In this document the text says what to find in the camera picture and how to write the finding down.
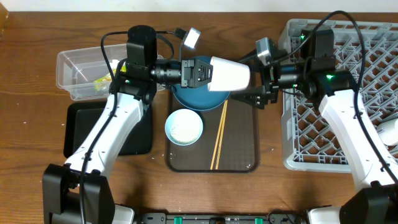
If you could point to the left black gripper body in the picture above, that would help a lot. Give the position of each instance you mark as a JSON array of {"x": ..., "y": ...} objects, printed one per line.
[{"x": 186, "y": 67}]

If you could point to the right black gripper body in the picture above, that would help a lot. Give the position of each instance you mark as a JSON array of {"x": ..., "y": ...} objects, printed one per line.
[{"x": 270, "y": 79}]

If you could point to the white cup pink inside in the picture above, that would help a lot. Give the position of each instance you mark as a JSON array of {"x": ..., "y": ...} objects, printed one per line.
[{"x": 228, "y": 75}]

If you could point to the dark blue round plate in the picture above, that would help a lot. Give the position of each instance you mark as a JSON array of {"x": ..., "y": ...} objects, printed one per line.
[{"x": 200, "y": 99}]

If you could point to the wooden chopstick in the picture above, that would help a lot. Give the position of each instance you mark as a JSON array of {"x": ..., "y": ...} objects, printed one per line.
[
  {"x": 221, "y": 134},
  {"x": 216, "y": 143}
]

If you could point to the light blue bowl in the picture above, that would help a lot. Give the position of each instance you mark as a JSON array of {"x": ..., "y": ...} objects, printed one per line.
[{"x": 183, "y": 127}]

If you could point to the yellow green snack wrapper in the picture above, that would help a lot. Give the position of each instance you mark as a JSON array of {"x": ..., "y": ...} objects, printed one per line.
[{"x": 102, "y": 83}]

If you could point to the white cup green inside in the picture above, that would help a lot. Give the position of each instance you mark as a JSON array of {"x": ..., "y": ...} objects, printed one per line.
[{"x": 387, "y": 131}]

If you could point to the white paper napkin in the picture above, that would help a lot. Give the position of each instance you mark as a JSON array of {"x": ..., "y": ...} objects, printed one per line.
[{"x": 114, "y": 64}]

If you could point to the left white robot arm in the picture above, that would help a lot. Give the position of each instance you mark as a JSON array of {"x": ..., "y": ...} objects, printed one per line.
[{"x": 79, "y": 191}]

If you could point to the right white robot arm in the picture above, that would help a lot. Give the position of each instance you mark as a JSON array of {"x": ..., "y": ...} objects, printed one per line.
[{"x": 335, "y": 94}]

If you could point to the clear plastic waste bin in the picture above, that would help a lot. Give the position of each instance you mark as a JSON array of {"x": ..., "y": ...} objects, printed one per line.
[{"x": 77, "y": 70}]

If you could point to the black plastic waste tray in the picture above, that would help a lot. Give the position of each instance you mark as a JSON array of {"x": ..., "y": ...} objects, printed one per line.
[{"x": 81, "y": 118}]

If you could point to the brown plastic serving tray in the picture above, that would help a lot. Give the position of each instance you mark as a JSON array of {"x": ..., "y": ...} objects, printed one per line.
[{"x": 240, "y": 146}]

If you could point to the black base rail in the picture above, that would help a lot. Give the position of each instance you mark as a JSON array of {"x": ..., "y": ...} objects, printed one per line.
[{"x": 270, "y": 218}]

